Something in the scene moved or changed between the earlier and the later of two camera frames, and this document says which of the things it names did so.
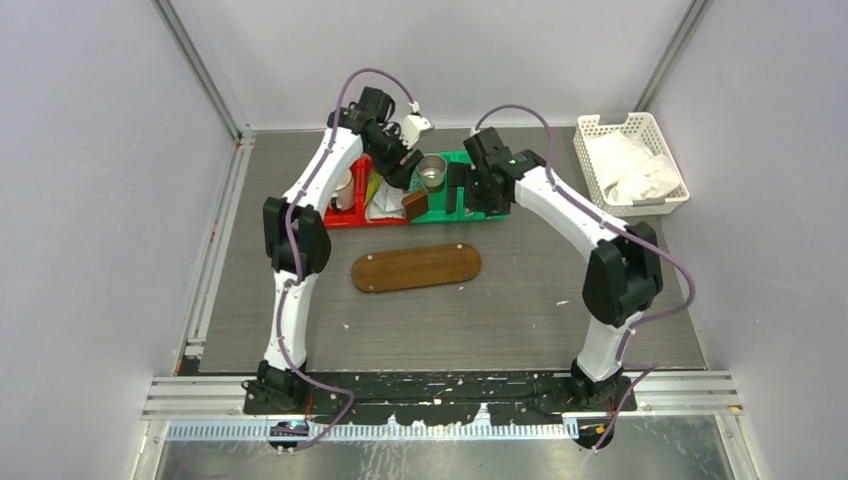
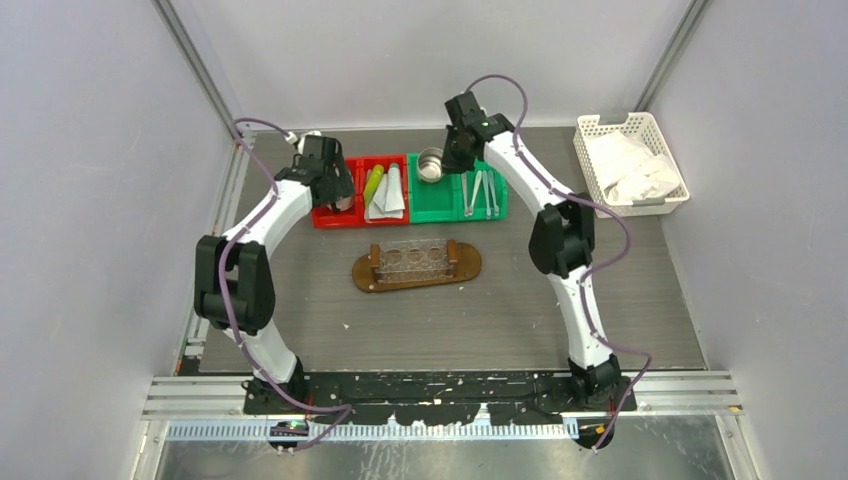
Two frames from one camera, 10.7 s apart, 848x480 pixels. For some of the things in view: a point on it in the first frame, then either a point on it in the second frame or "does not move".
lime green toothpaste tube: (374, 183) does not move
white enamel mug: (344, 199) does not move
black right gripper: (498, 205) → (450, 164)
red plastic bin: (356, 215) does not move
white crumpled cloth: (629, 170) does not move
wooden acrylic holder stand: (385, 270) does not move
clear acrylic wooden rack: (416, 202) → (414, 260)
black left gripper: (394, 172) → (342, 185)
